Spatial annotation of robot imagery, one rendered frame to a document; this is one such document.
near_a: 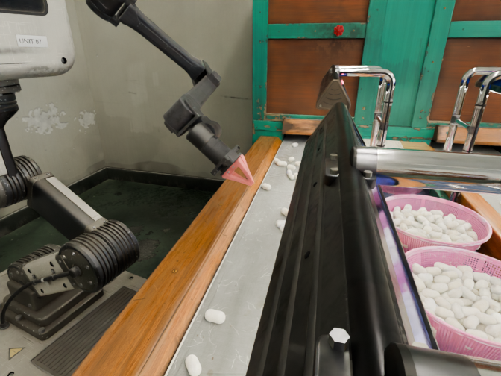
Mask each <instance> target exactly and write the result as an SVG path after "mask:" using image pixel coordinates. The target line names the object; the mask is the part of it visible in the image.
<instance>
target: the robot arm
mask: <svg viewBox="0 0 501 376"><path fill-rule="evenodd" d="M136 2H137V0H86V4H87V6H88V7H89V8H90V9H91V10H92V11H93V12H94V13H95V14H96V15H97V16H99V17H100V18H102V19H103V20H105V21H107V22H110V23H111V24H112V25H114V26H115V27H117V26H118V25H119V23H120V22H121V23H122V24H123V25H126V26H128V27H130V28H132V29H133V30H135V31H136V32H138V33H139V34H140V35H142V36H143V37H144V38H145V39H146V40H147V41H149V42H150V43H151V44H153V45H154V46H155V47H157V48H158V49H159V50H160V51H161V52H162V53H164V54H165V55H166V56H168V57H169V58H170V59H172V60H173V61H174V62H175V63H176V64H177V65H179V66H180V67H181V68H183V69H184V70H185V71H186V72H187V73H188V75H189V76H190V78H191V79H192V83H193V88H191V90H190V91H188V92H187V93H186V94H183V95H182V96H181V97H180V98H179V99H178V100H177V101H176V102H175V103H174V104H173V105H172V106H171V107H170V108H169V109H168V110H167V111H166V113H165V114H164V115H163V118H164V120H165V121H164V124H165V126H166V127H167V128H168V129H169V130H170V131H171V133H175V134H176V135H177V137H179V136H182V135H184V134H185V133H186V132H187V131H189V132H188V134H187V135H186V139H187V140H188V141H190V143H191V144H193V146H194V147H196V148H197V149H198V150H199V151H200V152H201V153H202V154H204V155H205V156H206V157H207V158H208V159H209V160H210V161H211V162H213V163H214V164H215V165H216V167H215V168H214V169H213V170H212V171H211V172H210V173H211V174H212V175H214V176H215V175H216V174H217V173H218V172H219V170H220V171H221V174H220V176H222V177H223V178H226V179H229V180H232V181H237V182H240V183H243V184H246V185H248V186H252V185H253V184H254V180H253V178H252V175H251V173H250V171H249V168H248V165H247V163H246V160H245V157H244V155H243V154H241V153H239V154H237V151H238V150H239V149H240V147H239V146H238V145H236V146H235V147H234V148H233V149H232V150H231V149H230V148H229V147H228V146H227V145H226V144H224V143H223V142H222V141H221V140H220V139H219V137H220V136H221V126H220V125H219V124H218V123H217V122H216V121H212V120H210V119H209V118H208V117H207V116H203V114H202V112H201V107H202V106H203V104H204V103H205V102H206V100H207V99H208V98H209V97H210V96H211V94H212V93H213V92H214V91H215V90H216V88H217V87H218V86H219V85H220V81H221V76H220V75H219V74H218V73H217V72H216V71H212V70H211V68H210V67H209V65H208V64H207V62H205V61H204V60H202V61H201V60H199V59H197V58H196V57H194V56H192V55H191V54H190V53H188V52H187V51H186V50H185V49H184V48H183V47H181V46H180V45H179V44H178V43H176V42H175V41H174V40H173V39H172V38H171V37H170V36H169V35H168V34H166V33H165V32H164V31H163V30H162V29H161V28H159V27H158V26H157V25H156V24H154V23H153V22H152V21H151V20H150V19H149V18H148V17H147V16H146V15H145V14H144V13H143V12H142V11H141V10H140V9H139V8H138V7H137V6H136V4H135V3H136ZM123 4H124V5H123ZM122 5H123V6H122ZM120 7H122V8H121V9H120V10H119V8H120ZM118 10H119V12H118V13H117V11H118ZM116 13H117V15H115V14H116ZM237 167H239V168H240V169H241V170H242V172H243V173H244V174H245V176H246V178H247V179H245V178H243V177H242V176H240V175H238V174H237V173H235V172H234V170H235V169H236V168H237Z"/></svg>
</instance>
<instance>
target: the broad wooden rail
mask: <svg viewBox="0 0 501 376"><path fill-rule="evenodd" d="M282 142H283V141H282V140H281V139H280V138H279V137H271V136H260V137H259V138H258V139H257V141H256V142H255V143H254V144H253V145H252V147H251V148H250V149H249V151H248V152H247V153H246V155H245V156H244V157H245V160H246V163H247V165H248V168H249V171H250V173H251V175H252V178H253V180H254V184H253V185H252V186H248V185H246V184H243V183H240V182H237V181H232V180H229V179H226V180H225V181H224V183H223V184H222V185H221V186H220V187H219V188H218V190H217V191H216V193H215V194H214V195H213V197H212V198H211V199H210V200H209V201H208V202H207V204H206V205H205V207H204V208H203V209H202V211H201V212H200V213H199V214H198V215H197V217H196V218H195V219H194V221H193V222H192V223H191V225H190V226H189V227H188V228H187V229H186V231H185V232H184V233H183V235H182V236H181V238H180V239H179V240H178V241H177V242H176V243H175V244H174V246H173V247H172V248H171V250H170V251H169V252H168V253H167V255H166V256H165V257H164V258H163V260H162V261H161V262H160V264H159V265H158V266H157V267H156V268H155V270H154V271H153V272H152V274H151V275H150V276H149V278H148V279H147V280H146V282H144V284H143V285H142V286H141V288H140V289H139V290H138V292H137V293H136V294H135V296H134V297H133V298H132V299H131V300H130V302H129V303H128V304H127V306H126V307H125V308H124V309H123V311H122V312H121V313H120V314H119V316H118V317H117V318H116V320H115V321H114V322H113V323H112V324H111V326H110V327H109V328H108V329H107V331H106V332H105V333H104V335H103V336H102V337H101V338H100V339H99V341H98V342H97V343H96V345H95V346H94V347H93V349H92V350H91V351H90V352H89V353H88V355H87V356H86V357H85V359H84V360H83V361H82V363H81V364H80V365H79V366H78V367H77V369H76V370H75V371H74V373H73V374H72V375H71V376H165V374H166V372H167V370H168V368H169V366H170V364H171V362H172V360H173V358H174V356H175V354H176V352H177V350H178V348H179V346H180V344H181V342H182V340H183V338H184V336H185V334H186V332H187V330H188V328H189V326H190V324H191V323H192V320H193V319H194V317H195V314H196V313H197V311H198V308H199V307H200V305H201V302H202V301H203V299H204V296H205V295H206V293H207V290H208V289H209V286H210V284H211V283H212V280H213V278H214V277H215V274H216V272H217V271H218V268H219V266H220V265H221V262H222V260H223V259H224V256H225V254H226V253H227V251H228V249H229V247H230V245H231V243H232V241H233V239H234V237H235V235H236V233H237V231H238V229H239V227H240V225H241V223H242V221H243V219H244V217H245V215H246V213H247V211H248V209H249V207H250V205H251V203H252V201H253V199H254V197H255V195H256V193H257V191H258V189H259V187H260V185H261V183H262V181H263V180H264V178H265V176H266V174H267V172H268V170H269V168H270V166H271V164H272V162H273V160H274V158H275V156H276V154H277V152H278V150H279V148H280V146H281V144H282Z"/></svg>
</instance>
